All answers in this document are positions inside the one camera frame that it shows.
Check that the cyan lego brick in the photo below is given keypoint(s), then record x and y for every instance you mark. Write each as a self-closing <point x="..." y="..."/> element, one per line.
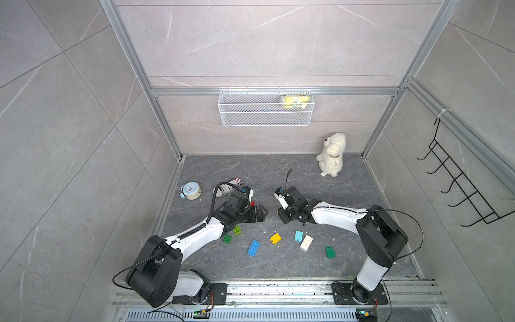
<point x="299" y="236"/>

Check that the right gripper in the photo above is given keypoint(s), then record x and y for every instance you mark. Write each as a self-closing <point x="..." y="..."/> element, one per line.
<point x="284" y="219"/>

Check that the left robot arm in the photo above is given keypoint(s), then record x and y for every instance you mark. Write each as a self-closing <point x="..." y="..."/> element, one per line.
<point x="156" y="274"/>

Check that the light green lego brick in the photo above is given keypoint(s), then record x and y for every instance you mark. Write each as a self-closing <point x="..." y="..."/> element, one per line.
<point x="237" y="230"/>

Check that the blue long lego brick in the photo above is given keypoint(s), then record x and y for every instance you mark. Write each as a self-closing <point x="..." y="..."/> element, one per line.
<point x="253" y="248"/>

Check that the white plush toy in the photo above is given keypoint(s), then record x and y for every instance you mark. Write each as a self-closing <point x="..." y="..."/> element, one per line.
<point x="331" y="158"/>

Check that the white wire mesh basket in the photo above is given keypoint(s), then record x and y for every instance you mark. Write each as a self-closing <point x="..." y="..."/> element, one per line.
<point x="238" y="108"/>

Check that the small toy car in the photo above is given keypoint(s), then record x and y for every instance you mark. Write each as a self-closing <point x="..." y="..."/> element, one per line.
<point x="225" y="189"/>

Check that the yellow stepped lego brick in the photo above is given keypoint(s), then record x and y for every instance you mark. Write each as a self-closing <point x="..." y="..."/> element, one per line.
<point x="275" y="238"/>

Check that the green flat lego brick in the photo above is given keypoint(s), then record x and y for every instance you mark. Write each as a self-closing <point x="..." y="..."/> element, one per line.
<point x="330" y="252"/>

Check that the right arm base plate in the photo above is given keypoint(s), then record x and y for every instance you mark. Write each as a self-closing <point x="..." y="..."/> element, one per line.
<point x="354" y="294"/>

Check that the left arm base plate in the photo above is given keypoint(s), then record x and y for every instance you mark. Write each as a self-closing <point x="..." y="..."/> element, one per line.
<point x="214" y="294"/>

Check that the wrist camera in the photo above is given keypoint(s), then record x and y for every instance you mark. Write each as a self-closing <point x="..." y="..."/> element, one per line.
<point x="279" y="196"/>
<point x="249" y="194"/>

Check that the white long lego brick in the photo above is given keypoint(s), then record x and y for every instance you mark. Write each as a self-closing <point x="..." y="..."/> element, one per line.
<point x="306" y="243"/>

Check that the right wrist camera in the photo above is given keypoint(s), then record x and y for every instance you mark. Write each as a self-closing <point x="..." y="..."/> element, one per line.
<point x="279" y="196"/>

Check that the black wire hook rack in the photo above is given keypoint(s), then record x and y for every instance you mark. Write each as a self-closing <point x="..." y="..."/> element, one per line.
<point x="483" y="210"/>

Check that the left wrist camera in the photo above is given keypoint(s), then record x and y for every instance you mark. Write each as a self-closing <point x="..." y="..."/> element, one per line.
<point x="249" y="194"/>

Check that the yellow sponge in basket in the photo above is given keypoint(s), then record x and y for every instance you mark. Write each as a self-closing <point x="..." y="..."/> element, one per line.
<point x="295" y="101"/>

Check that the tape roll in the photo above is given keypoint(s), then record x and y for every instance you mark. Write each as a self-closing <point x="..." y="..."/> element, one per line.
<point x="190" y="191"/>

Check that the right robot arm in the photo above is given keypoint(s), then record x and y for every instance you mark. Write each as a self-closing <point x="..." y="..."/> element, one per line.
<point x="382" y="238"/>

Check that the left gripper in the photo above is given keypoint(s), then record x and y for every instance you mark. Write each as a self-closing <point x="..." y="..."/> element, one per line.
<point x="260" y="217"/>

